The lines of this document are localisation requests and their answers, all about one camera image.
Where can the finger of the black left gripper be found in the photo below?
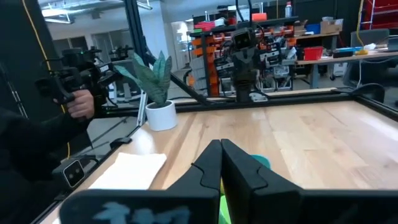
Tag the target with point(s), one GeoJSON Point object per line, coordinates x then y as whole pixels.
{"type": "Point", "coordinates": [241, 71]}
{"type": "Point", "coordinates": [248, 71]}

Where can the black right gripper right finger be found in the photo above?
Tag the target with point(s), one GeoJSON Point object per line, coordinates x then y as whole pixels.
{"type": "Point", "coordinates": [280, 205]}

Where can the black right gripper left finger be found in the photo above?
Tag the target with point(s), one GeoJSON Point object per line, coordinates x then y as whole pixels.
{"type": "Point", "coordinates": [186, 202]}

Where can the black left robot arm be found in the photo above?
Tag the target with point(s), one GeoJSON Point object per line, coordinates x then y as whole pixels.
{"type": "Point", "coordinates": [244, 91]}

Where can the small cardboard box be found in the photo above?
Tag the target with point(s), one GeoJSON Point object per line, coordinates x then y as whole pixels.
{"type": "Point", "coordinates": [300, 29]}

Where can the white folded cloth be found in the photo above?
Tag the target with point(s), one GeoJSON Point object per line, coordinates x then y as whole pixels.
{"type": "Point", "coordinates": [130, 171]}

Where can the white bottle red cap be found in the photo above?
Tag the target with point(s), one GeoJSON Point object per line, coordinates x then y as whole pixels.
{"type": "Point", "coordinates": [288, 8]}

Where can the wooden desk grey legs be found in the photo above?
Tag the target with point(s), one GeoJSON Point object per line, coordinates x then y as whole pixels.
{"type": "Point", "coordinates": [314, 76]}

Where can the red plastic bin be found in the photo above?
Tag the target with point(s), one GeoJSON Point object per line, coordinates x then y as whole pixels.
{"type": "Point", "coordinates": [313, 53]}

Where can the blue plastic bin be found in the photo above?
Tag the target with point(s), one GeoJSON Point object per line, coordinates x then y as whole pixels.
{"type": "Point", "coordinates": [312, 28]}

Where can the green plant in white pot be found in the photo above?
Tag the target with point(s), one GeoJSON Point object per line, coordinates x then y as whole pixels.
{"type": "Point", "coordinates": [152, 84]}

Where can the large cardboard box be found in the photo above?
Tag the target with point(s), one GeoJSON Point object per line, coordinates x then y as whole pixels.
{"type": "Point", "coordinates": [331, 26]}

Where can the black pouch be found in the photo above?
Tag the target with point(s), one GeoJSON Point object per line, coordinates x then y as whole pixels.
{"type": "Point", "coordinates": [342, 54]}

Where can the long ceiling light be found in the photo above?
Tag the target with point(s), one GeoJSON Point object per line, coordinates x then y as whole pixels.
{"type": "Point", "coordinates": [144, 5]}

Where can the black office chair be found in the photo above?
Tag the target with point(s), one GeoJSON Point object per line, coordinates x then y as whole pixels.
{"type": "Point", "coordinates": [370, 37]}

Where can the red storage bin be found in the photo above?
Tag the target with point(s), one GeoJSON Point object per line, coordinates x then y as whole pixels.
{"type": "Point", "coordinates": [384, 22]}
{"type": "Point", "coordinates": [384, 6]}

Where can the person's hand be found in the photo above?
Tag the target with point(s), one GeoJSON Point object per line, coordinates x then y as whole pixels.
{"type": "Point", "coordinates": [81, 104]}

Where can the grey laptop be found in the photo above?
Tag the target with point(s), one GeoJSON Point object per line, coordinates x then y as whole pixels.
{"type": "Point", "coordinates": [393, 43]}

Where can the person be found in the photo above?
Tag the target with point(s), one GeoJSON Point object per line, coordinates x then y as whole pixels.
{"type": "Point", "coordinates": [28, 146]}

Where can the black panel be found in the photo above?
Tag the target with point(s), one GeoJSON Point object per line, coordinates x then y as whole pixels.
{"type": "Point", "coordinates": [18, 46]}

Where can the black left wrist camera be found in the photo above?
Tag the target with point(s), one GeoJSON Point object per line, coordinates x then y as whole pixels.
{"type": "Point", "coordinates": [244, 39]}

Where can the silver aluminium post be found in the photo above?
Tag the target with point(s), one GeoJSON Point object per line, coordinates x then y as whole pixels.
{"type": "Point", "coordinates": [142, 109]}

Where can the small black stereo camera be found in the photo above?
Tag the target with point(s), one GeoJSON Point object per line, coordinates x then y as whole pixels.
{"type": "Point", "coordinates": [72, 172]}

